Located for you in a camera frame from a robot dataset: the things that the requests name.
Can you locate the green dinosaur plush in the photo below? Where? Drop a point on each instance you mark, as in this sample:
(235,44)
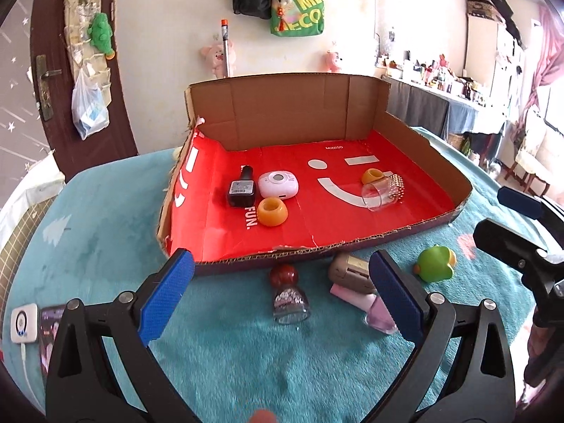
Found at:
(100,33)

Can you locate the small pink round-lens device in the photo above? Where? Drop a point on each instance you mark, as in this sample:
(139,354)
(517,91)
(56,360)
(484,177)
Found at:
(277,185)

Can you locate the green frog toy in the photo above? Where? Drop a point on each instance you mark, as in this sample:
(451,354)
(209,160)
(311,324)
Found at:
(434,264)

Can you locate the black nail polish bottle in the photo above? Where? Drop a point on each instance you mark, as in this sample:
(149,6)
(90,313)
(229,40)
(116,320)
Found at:
(241,191)

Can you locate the pink pig plush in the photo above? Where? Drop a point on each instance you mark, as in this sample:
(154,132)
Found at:
(216,55)

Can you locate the row of small cosmetics bottles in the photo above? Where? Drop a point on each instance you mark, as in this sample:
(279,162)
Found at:
(440,79)

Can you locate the green grid mat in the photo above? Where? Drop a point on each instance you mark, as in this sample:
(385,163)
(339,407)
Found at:
(22,238)

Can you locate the grey stick with orange tip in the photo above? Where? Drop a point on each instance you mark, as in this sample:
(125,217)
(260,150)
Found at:
(225,44)

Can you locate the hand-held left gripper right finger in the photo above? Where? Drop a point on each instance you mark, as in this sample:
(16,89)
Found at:
(396,295)

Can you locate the white cloth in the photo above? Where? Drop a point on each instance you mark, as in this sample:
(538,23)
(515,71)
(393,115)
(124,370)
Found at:
(39,176)

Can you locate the small white device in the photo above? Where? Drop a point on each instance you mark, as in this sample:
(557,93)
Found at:
(24,324)

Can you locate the white wardrobe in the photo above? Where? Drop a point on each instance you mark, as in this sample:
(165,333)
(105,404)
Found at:
(484,53)

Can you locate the table with dark cloth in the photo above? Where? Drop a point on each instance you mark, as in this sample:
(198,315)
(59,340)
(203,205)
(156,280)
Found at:
(418,105)

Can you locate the pink curtain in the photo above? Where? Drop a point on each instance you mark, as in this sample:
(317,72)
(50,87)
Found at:
(548,53)

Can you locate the smartphone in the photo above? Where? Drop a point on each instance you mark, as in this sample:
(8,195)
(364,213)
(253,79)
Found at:
(50,339)

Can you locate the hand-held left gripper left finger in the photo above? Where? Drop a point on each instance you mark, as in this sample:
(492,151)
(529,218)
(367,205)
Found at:
(167,295)

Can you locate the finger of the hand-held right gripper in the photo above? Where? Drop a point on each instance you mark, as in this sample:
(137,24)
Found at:
(506,238)
(520,202)

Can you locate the wicker basket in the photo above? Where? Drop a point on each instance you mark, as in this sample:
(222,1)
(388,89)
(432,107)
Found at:
(458,141)

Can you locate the pink bear plush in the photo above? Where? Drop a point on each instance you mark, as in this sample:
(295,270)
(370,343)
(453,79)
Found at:
(332,59)

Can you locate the clear plastic bag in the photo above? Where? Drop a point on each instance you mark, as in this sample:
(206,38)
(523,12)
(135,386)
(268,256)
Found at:
(88,114)

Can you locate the beige hanging door organiser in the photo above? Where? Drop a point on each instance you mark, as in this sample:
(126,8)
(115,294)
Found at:
(75,22)

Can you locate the white chair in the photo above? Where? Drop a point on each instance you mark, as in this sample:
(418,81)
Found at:
(533,150)

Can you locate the pink nail polish bottle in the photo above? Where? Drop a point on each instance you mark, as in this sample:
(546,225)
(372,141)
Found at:
(357,302)

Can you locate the taupe earbud case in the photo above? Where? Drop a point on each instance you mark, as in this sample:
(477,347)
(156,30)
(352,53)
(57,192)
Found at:
(348,273)

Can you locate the clear plastic cup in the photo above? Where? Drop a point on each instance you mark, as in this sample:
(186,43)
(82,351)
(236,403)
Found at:
(374,198)

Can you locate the green tote bag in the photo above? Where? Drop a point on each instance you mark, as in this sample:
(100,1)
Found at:
(308,13)

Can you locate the wall mirror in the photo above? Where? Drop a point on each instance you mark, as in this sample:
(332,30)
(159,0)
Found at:
(385,48)

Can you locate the cardboard box with red lining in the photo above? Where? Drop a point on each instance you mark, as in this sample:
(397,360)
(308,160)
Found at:
(308,224)

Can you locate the clear bottle with red cap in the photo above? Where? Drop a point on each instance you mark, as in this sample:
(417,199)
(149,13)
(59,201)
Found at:
(291,304)

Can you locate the gold studded cuff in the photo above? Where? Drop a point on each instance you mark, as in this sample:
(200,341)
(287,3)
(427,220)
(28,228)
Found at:
(398,187)

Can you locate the dark brown door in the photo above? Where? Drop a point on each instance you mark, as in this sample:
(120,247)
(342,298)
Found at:
(123,97)

